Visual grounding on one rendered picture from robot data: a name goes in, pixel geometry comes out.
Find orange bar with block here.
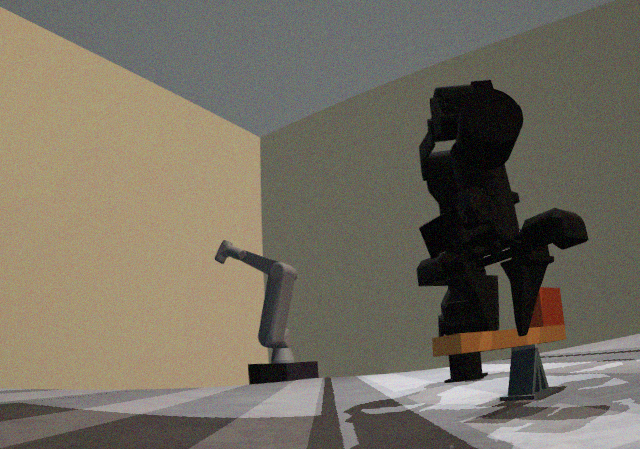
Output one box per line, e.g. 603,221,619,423
432,287,566,357

